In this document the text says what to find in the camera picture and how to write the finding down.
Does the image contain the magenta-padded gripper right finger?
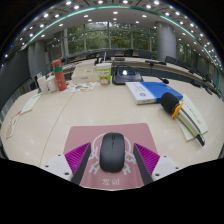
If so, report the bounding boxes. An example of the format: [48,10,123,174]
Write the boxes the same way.
[132,143,183,186]

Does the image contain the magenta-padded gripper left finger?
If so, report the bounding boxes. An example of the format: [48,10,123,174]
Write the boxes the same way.
[43,142,93,186]

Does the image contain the black computer mouse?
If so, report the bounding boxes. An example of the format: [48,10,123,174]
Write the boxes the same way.
[99,132,126,173]

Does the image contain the pink printed mouse pad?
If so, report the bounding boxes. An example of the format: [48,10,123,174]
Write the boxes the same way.
[63,122,158,191]

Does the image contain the white paper sheet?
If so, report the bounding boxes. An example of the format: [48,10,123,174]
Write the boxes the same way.
[174,93,209,142]

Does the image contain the blue and white book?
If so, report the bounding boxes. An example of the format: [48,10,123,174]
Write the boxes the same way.
[125,81,184,106]

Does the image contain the colourful flyer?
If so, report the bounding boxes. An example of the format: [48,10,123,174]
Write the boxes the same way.
[63,81,97,94]

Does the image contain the white booklet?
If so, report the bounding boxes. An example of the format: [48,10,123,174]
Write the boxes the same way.
[19,93,43,116]

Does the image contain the white paper cup stack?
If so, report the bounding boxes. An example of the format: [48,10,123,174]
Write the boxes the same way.
[36,75,49,95]

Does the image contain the red bottle with green band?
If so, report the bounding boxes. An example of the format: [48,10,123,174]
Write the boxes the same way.
[51,59,68,92]

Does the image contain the white cardboard box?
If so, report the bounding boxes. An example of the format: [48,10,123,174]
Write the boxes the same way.
[71,63,100,85]

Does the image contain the black conference microphone unit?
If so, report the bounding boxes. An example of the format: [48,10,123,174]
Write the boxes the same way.
[111,63,170,86]

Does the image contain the green printed paper cup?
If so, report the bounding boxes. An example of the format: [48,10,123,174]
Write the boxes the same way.
[95,62,113,87]

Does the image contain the dark office chairs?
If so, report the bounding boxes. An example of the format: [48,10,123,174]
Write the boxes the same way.
[66,48,214,92]

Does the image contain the ceiling lights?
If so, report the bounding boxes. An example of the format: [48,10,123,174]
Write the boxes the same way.
[3,0,218,58]

